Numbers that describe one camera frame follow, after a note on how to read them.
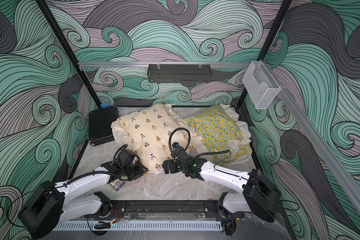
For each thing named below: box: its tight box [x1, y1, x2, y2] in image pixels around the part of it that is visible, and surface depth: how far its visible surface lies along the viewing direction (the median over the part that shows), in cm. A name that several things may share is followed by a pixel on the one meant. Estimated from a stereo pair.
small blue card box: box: [109, 178, 126, 192], surface depth 81 cm
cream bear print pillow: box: [111, 103, 203, 173], surface depth 94 cm
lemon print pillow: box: [184, 106, 253, 166], surface depth 97 cm
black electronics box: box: [88, 106, 119, 146], surface depth 103 cm
